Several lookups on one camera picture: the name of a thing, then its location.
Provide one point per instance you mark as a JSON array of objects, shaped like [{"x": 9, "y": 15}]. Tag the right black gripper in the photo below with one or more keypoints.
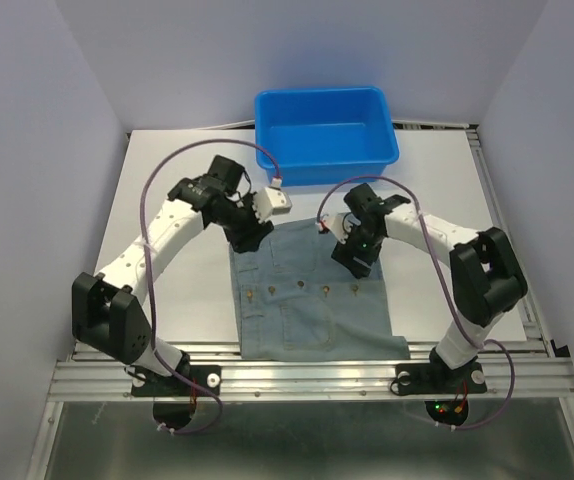
[{"x": 343, "y": 253}]

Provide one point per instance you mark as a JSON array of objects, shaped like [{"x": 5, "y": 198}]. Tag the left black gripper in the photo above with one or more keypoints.
[{"x": 246, "y": 243}]

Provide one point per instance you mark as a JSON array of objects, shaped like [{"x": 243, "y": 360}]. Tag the light denim skirt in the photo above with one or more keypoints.
[{"x": 294, "y": 303}]

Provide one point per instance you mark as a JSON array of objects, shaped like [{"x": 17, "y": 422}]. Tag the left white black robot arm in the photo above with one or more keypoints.
[{"x": 107, "y": 307}]

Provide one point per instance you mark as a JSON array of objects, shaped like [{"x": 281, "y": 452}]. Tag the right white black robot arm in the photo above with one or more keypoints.
[{"x": 477, "y": 270}]

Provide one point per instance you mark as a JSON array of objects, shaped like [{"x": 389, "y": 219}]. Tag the blue plastic bin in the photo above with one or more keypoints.
[{"x": 322, "y": 136}]

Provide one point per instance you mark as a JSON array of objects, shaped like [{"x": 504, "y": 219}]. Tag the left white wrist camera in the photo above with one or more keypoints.
[{"x": 269, "y": 202}]

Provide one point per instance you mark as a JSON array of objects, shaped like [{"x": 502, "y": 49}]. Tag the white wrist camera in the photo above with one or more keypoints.
[
  {"x": 339, "y": 225},
  {"x": 269, "y": 202}
]

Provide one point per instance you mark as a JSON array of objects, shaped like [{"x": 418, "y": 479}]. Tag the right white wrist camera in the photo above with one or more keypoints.
[{"x": 339, "y": 225}]

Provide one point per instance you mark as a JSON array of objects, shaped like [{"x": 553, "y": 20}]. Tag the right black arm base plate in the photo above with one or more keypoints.
[{"x": 425, "y": 378}]

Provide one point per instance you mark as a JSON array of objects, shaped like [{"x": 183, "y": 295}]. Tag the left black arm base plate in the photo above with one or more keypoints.
[{"x": 146, "y": 384}]

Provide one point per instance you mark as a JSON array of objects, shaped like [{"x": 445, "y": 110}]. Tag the aluminium extrusion frame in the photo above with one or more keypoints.
[{"x": 314, "y": 421}]

